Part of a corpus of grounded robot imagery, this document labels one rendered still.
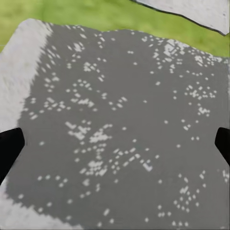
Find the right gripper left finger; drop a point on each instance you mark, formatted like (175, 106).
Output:
(11, 144)

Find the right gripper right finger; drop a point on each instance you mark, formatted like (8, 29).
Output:
(222, 141)

